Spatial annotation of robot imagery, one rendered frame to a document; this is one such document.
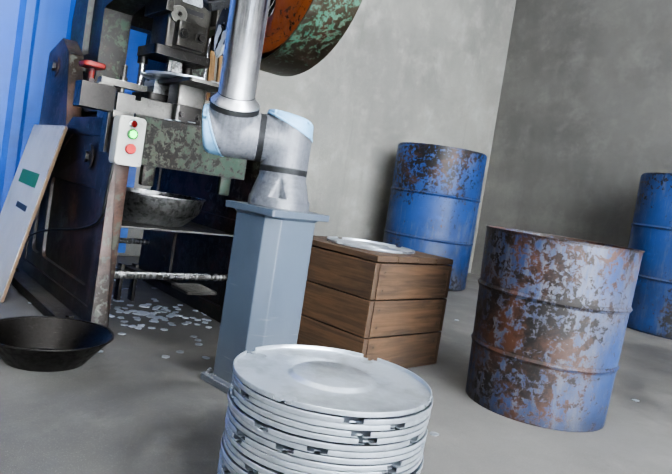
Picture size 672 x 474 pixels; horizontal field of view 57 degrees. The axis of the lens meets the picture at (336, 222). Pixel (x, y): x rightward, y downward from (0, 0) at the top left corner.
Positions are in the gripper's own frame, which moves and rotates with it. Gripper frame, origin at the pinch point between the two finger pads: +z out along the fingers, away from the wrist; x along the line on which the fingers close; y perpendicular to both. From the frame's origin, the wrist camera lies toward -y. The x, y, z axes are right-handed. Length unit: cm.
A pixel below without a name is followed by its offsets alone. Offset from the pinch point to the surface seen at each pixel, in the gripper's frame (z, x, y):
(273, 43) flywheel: -3.4, 24.9, 34.9
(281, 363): 16, -113, -37
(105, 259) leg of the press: 59, -25, -24
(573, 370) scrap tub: 23, -119, 55
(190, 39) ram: 3.0, 19.9, 1.3
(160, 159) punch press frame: 34.1, -7.6, -9.4
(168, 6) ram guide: -4.2, 23.2, -7.6
